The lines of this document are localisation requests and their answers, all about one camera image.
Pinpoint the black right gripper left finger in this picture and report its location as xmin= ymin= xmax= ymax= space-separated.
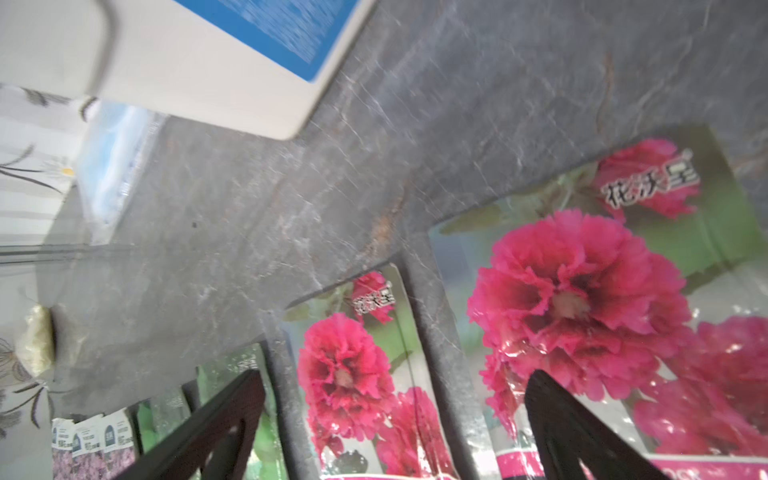
xmin=119 ymin=369 xmax=266 ymax=479

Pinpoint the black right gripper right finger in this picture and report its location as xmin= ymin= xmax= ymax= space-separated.
xmin=524 ymin=370 xmax=665 ymax=480

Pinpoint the large green gourd seed packet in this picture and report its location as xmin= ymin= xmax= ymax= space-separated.
xmin=136 ymin=387 xmax=191 ymax=454

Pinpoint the white flower seed packet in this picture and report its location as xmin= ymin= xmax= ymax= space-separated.
xmin=51 ymin=418 xmax=75 ymax=480
xmin=70 ymin=414 xmax=105 ymax=480
xmin=100 ymin=408 xmax=137 ymax=479

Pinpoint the small green gourd seed packet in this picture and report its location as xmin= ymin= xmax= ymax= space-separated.
xmin=196 ymin=343 xmax=289 ymax=480

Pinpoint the pink label seed packet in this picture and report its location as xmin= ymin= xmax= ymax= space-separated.
xmin=429 ymin=124 xmax=767 ymax=479

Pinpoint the red flower seed packet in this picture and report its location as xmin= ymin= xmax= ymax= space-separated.
xmin=282 ymin=263 xmax=458 ymax=479

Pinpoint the bag of cream gloves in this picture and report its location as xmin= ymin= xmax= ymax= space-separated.
xmin=15 ymin=305 xmax=55 ymax=378

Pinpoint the bag of blue face masks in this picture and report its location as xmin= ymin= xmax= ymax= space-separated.
xmin=75 ymin=101 xmax=167 ymax=246

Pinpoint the blue lidded storage box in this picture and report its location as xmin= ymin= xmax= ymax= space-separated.
xmin=1 ymin=1 xmax=374 ymax=140

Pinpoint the aluminium corner frame post left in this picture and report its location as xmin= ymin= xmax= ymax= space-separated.
xmin=1 ymin=244 xmax=136 ymax=266

